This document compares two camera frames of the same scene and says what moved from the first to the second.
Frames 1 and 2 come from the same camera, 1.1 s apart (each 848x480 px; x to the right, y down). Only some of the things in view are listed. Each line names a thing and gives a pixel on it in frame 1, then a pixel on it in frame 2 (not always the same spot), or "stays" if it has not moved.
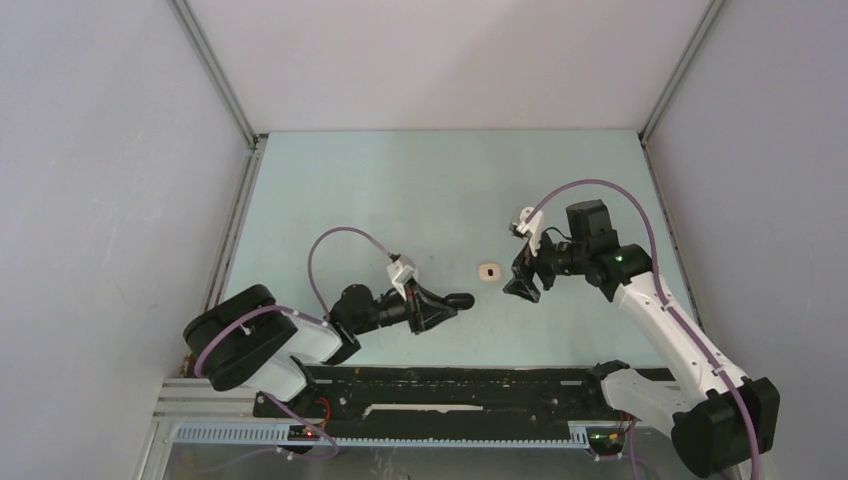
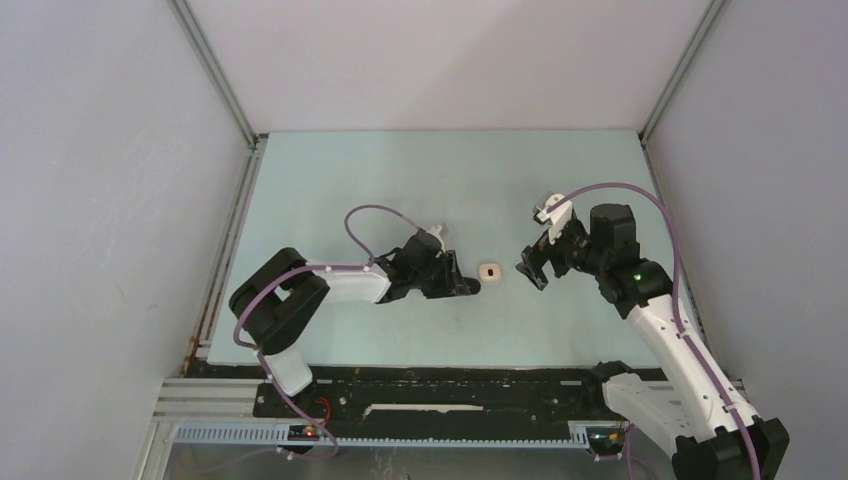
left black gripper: (422, 308) → (451, 282)
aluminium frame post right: (679, 71) stays
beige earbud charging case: (489, 272) stays
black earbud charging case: (461, 301) → (473, 285)
